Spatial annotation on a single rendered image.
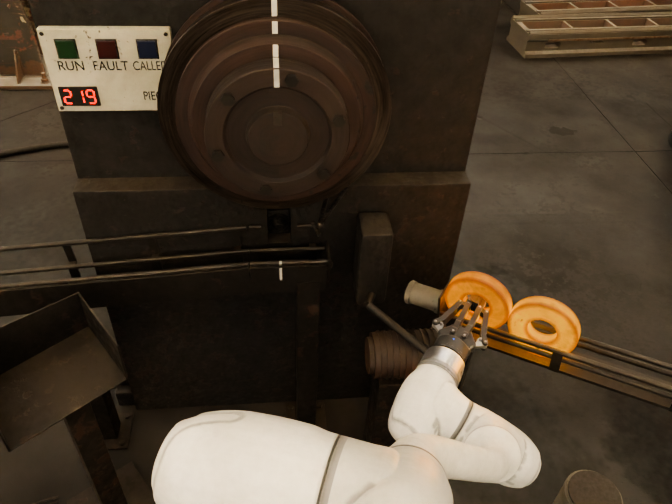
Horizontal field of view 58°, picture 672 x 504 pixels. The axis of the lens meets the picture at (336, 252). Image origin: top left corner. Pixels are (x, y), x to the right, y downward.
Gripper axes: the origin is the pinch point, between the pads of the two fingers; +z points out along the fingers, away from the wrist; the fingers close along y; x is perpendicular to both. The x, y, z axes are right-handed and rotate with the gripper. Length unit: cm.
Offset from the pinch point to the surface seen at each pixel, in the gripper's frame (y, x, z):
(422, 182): -23.4, 12.7, 17.4
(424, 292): -12.7, -4.3, -1.1
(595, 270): 25, -80, 117
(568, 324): 19.8, 3.4, -1.2
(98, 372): -68, -10, -55
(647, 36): 5, -79, 379
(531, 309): 11.7, 3.6, -1.2
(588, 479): 35.0, -21.0, -18.5
